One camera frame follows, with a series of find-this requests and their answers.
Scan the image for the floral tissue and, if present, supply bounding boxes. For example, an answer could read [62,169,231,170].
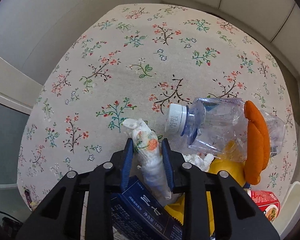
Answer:
[122,118,172,200]

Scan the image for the dark blue medicine box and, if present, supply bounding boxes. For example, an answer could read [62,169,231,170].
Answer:
[110,176,183,240]

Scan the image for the crushed clear plastic bottle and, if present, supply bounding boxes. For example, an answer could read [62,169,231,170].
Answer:
[165,98,285,162]

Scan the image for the yellow snack wrapper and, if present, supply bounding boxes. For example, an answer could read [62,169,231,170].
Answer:
[171,150,243,239]

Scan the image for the orange peel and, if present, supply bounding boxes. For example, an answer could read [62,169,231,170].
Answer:
[244,100,270,185]

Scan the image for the red instant noodle bowl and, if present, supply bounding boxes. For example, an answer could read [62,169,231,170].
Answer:
[245,189,280,223]

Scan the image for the white plastic trash bin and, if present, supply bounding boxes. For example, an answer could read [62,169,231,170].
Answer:
[273,181,300,236]

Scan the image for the white kitchen cabinets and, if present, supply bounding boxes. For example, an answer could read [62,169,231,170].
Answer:
[164,0,300,77]

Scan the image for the frosted glass sliding door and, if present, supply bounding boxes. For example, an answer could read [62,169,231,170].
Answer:
[0,49,44,221]

